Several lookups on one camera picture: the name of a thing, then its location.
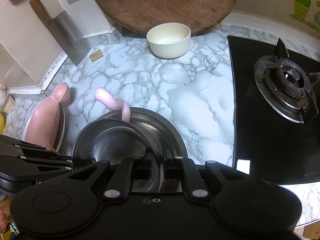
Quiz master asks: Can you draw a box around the cream ceramic bowl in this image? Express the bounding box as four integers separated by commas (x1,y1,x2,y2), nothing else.
146,22,191,59

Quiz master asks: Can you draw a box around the stainless steel bowl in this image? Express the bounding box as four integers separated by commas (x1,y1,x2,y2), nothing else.
98,106,189,193

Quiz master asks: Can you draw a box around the pink mouse-shaped plate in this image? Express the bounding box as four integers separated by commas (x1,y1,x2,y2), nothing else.
25,82,71,151

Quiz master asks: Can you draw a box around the pink divided kids tray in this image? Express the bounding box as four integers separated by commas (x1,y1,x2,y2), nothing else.
94,88,131,122

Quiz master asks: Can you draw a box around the black gas stove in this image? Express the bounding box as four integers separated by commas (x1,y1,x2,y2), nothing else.
227,36,319,185

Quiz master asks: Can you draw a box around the cleaver knife with wooden handle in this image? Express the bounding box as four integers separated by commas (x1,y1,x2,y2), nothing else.
29,0,90,66

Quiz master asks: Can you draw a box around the yellow cup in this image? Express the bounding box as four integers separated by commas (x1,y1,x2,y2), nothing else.
0,112,6,134

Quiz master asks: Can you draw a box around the round wooden cutting board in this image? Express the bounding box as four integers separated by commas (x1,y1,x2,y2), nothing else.
95,0,237,35

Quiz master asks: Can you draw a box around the measuring tape strip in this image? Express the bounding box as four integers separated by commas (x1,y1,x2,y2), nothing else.
8,51,68,95

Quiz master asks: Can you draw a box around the person's left hand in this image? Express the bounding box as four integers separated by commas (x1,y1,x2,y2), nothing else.
0,197,13,233

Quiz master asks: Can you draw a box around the white round plate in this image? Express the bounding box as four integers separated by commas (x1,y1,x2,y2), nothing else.
21,105,66,152

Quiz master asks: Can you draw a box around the white vented appliance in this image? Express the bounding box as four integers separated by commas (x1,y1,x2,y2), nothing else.
58,0,117,38

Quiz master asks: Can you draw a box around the small yellow sponge block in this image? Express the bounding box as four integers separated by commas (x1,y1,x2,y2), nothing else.
89,49,103,62

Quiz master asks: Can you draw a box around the dark steel pot bowl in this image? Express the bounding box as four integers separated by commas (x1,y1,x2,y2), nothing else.
72,118,163,192

